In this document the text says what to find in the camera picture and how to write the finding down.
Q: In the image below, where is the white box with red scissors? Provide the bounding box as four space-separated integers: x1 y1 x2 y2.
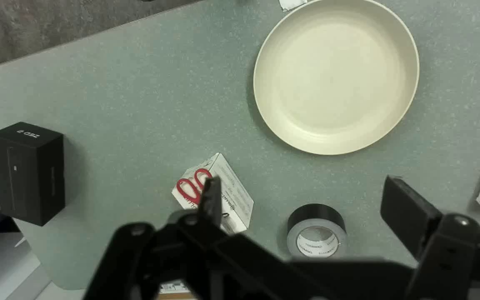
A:
170 151 255 235

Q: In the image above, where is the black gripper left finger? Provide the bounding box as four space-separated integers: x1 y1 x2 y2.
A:
84 175 292 300

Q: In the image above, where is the cream round plate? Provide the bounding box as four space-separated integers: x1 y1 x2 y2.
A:
252 0 422 156

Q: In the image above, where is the black tape roll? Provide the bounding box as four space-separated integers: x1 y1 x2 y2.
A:
285 203 349 260

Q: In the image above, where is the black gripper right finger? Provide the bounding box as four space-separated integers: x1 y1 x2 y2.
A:
380 175 480 300

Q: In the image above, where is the black cardboard box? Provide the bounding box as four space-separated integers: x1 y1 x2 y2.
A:
0 120 67 228

